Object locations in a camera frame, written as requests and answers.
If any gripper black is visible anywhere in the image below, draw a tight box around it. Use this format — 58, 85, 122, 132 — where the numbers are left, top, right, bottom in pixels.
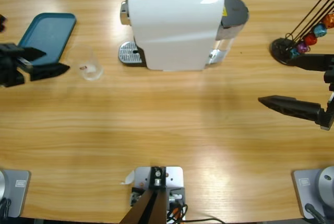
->
257, 53, 334, 131
0, 42, 71, 88

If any clear glass cup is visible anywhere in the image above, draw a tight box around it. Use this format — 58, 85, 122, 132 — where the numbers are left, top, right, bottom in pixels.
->
67, 45, 105, 82

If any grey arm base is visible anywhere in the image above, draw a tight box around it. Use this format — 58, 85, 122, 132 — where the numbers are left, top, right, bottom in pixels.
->
291, 166, 334, 220
0, 169, 32, 219

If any purple coffee capsule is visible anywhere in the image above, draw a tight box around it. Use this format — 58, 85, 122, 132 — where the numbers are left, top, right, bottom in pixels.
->
296, 41, 310, 54

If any red coffee capsule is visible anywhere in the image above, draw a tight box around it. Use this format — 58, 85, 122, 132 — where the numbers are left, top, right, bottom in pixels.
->
304, 33, 318, 46

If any blue coffee capsule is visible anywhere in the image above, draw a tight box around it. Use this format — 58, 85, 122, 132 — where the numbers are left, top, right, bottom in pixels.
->
313, 24, 327, 37

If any orange coffee capsule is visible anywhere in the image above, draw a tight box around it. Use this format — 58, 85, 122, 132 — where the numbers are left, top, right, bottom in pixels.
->
322, 12, 334, 29

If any white capsule coffee machine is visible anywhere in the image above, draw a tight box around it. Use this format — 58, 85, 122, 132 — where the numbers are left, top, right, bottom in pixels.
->
119, 0, 225, 73

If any teal plastic tray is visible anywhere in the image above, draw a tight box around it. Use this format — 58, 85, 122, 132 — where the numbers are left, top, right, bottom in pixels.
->
17, 12, 77, 67

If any black capsule holder with rods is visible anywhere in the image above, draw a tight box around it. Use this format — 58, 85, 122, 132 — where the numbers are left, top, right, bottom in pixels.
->
270, 0, 334, 66

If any metal drip tray grate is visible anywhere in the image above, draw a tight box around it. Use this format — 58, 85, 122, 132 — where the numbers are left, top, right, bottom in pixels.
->
118, 41, 147, 67

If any white paper tab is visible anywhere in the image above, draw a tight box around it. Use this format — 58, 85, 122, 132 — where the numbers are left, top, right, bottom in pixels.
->
120, 170, 136, 185

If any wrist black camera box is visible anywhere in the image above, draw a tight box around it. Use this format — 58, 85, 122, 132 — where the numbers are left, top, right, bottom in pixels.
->
0, 14, 8, 33

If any black base cable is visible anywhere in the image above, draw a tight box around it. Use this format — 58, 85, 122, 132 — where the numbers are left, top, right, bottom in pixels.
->
0, 198, 13, 219
304, 203, 328, 224

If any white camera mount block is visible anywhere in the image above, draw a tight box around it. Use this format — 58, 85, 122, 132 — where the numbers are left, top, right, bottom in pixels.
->
129, 166, 186, 222

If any thin black cable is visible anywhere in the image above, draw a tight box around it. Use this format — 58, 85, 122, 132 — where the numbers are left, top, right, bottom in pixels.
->
182, 217, 226, 224

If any dark camera post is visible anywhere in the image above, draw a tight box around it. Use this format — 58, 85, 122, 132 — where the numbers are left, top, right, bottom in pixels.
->
119, 166, 168, 224

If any orange black cable bundle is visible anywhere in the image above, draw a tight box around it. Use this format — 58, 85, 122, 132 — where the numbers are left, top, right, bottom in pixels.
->
166, 203, 188, 224

